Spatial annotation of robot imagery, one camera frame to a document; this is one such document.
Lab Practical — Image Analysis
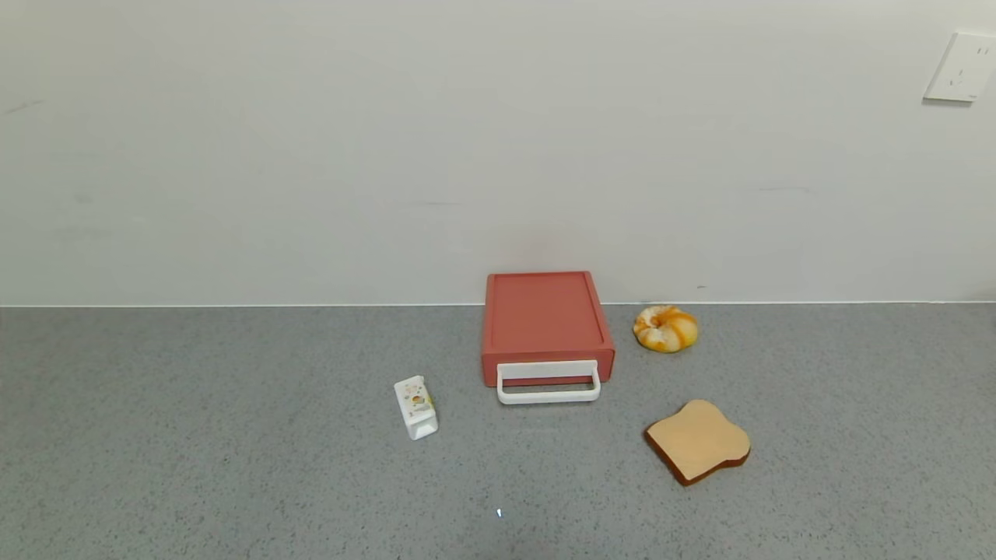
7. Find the red drawer case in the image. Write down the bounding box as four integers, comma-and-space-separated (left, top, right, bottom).
481, 271, 615, 360

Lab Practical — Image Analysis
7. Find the small white milk carton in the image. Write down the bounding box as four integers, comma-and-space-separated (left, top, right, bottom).
394, 376, 439, 441

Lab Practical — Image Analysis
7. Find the orange white bagel bread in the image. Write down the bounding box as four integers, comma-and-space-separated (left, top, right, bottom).
633, 305, 700, 354

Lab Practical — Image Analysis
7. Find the toast bread slice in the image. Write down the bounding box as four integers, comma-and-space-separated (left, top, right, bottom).
644, 399, 752, 487

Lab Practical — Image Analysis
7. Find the white wall socket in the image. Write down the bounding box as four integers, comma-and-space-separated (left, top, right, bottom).
924, 31, 996, 103

